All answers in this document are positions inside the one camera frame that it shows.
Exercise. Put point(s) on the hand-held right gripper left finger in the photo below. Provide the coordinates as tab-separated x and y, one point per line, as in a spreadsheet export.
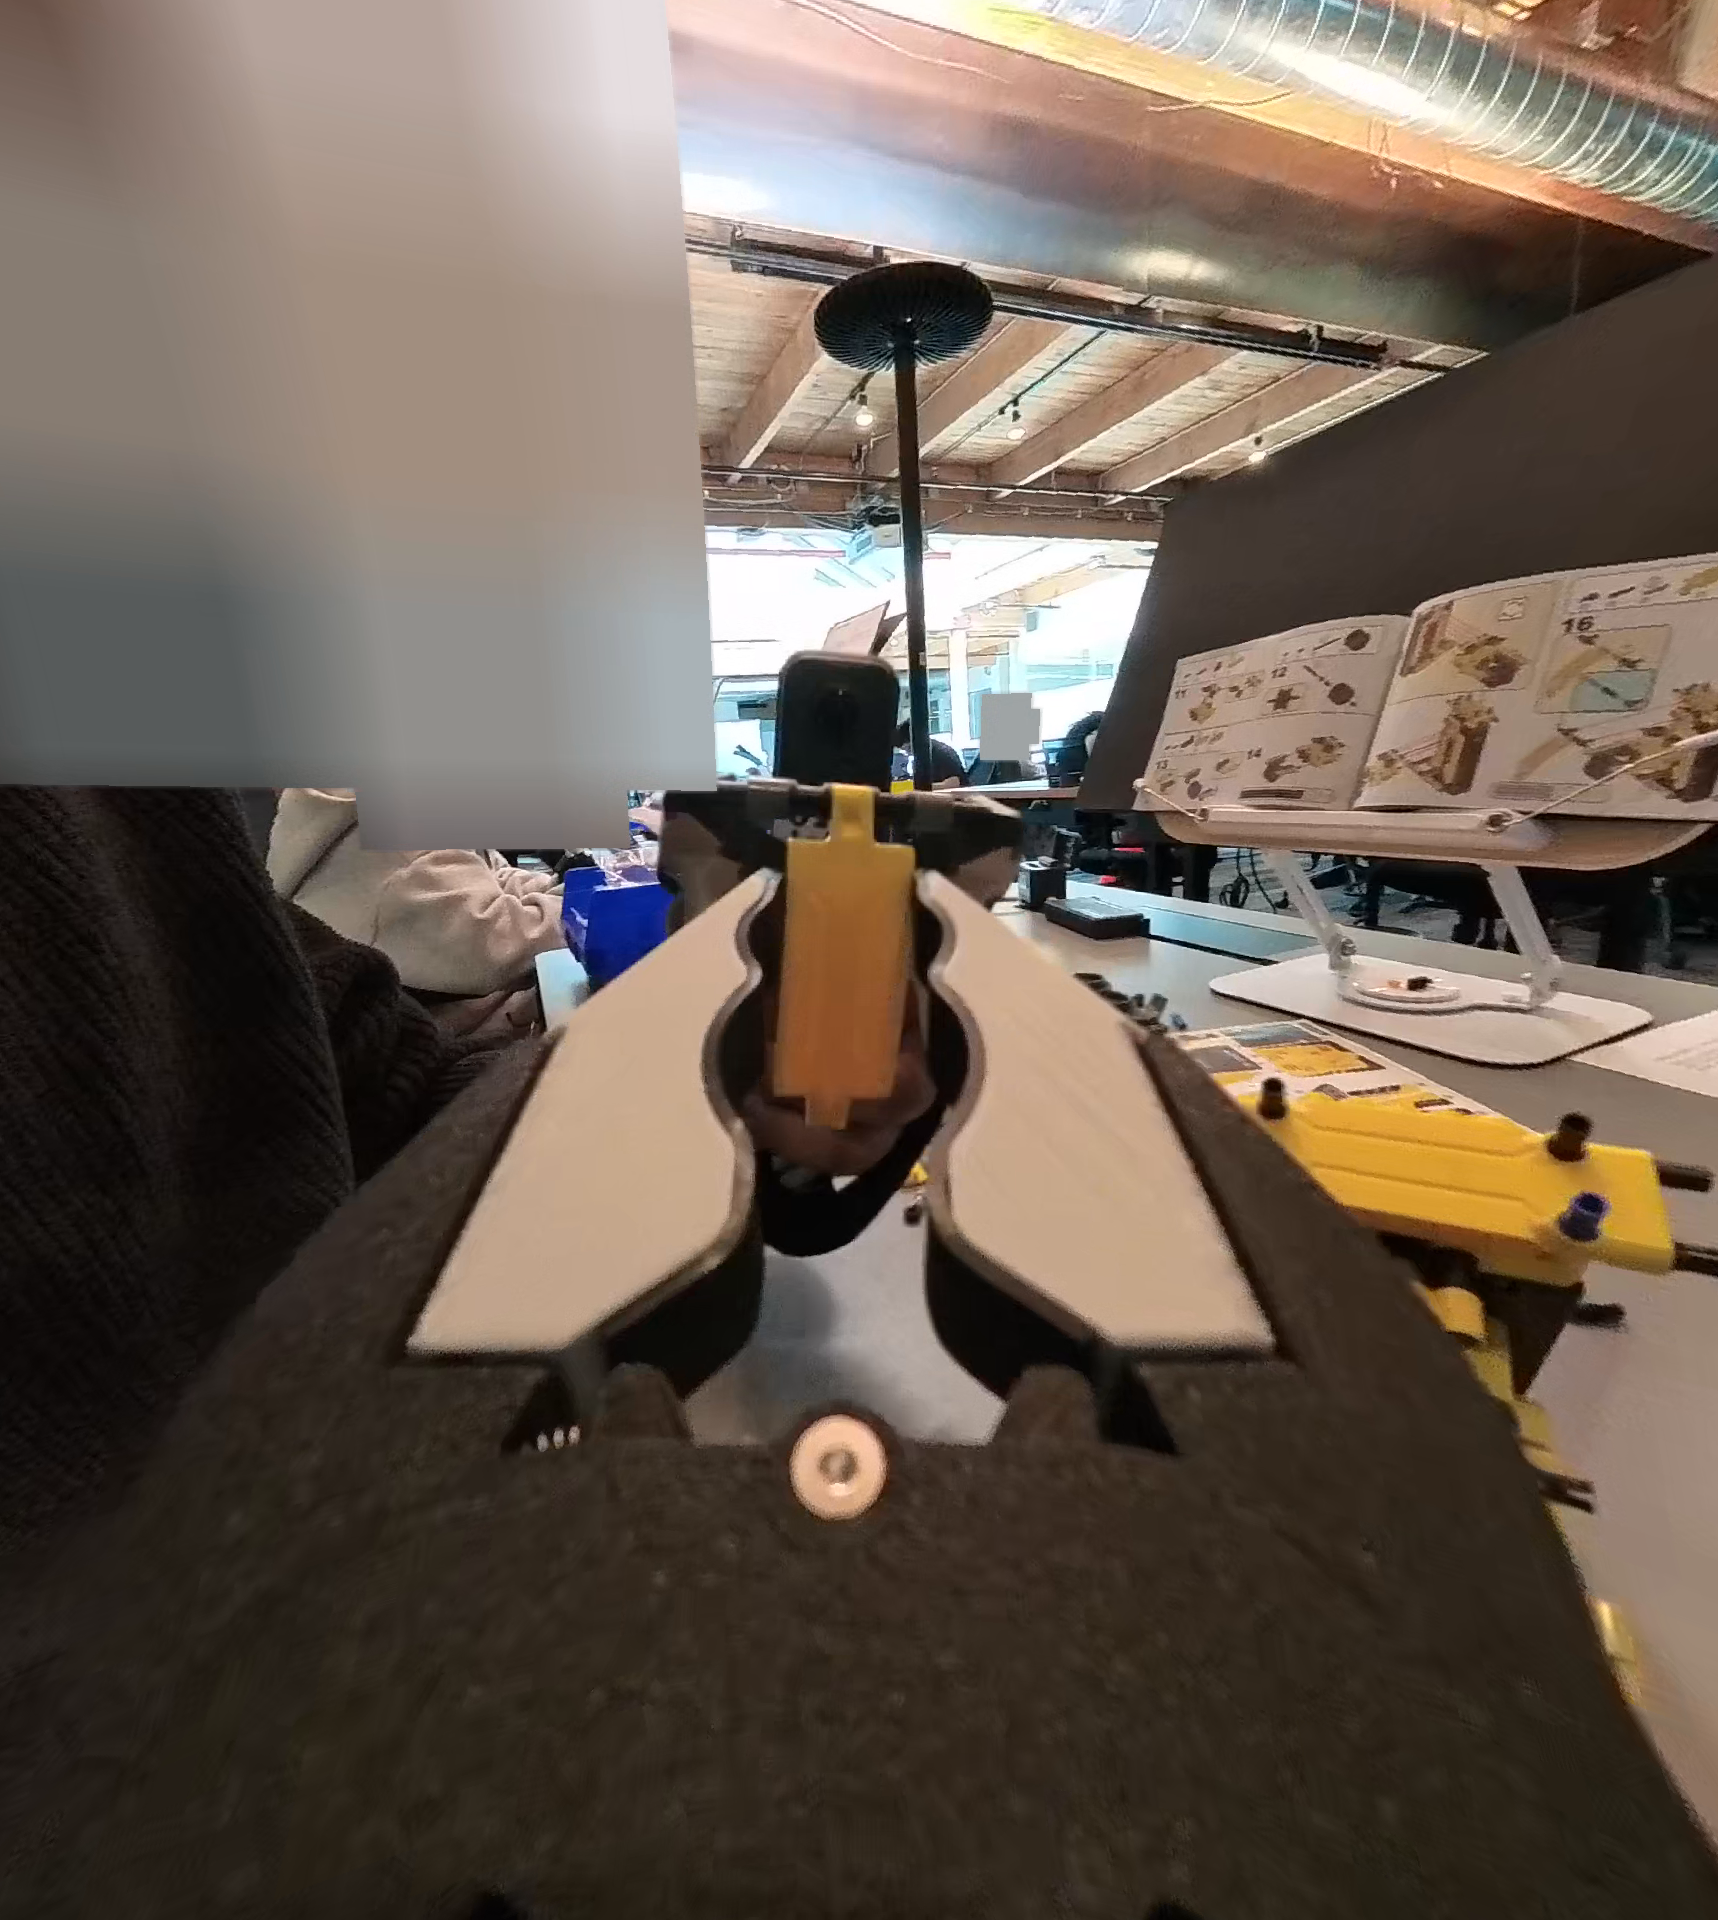
589	1184

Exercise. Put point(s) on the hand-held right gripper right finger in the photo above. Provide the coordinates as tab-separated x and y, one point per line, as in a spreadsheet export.
1099	1184

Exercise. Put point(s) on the yellow brick panel with axle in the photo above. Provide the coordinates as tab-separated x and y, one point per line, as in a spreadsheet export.
840	960

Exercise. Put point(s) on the yellow black toy brick model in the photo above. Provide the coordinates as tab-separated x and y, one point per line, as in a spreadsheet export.
1429	1184

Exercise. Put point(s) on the person's left hand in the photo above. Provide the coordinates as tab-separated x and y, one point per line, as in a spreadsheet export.
799	1148

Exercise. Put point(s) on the yellow printed leaflet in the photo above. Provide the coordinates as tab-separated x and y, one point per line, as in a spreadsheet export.
1324	1059

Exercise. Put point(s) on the blue plastic bin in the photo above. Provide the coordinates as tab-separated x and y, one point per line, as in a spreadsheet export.
619	914

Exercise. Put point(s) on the black flat box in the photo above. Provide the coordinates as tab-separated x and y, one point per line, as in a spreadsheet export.
1099	911

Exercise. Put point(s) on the black floor lamp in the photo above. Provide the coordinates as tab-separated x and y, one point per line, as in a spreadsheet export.
905	314

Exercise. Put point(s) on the black brick pin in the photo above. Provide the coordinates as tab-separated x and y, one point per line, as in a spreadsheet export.
1685	1175

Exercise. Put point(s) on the open instruction booklet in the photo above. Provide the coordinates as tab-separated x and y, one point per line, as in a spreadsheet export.
1474	690

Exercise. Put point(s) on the silver ventilation duct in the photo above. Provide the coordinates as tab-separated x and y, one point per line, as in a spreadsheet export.
1399	91

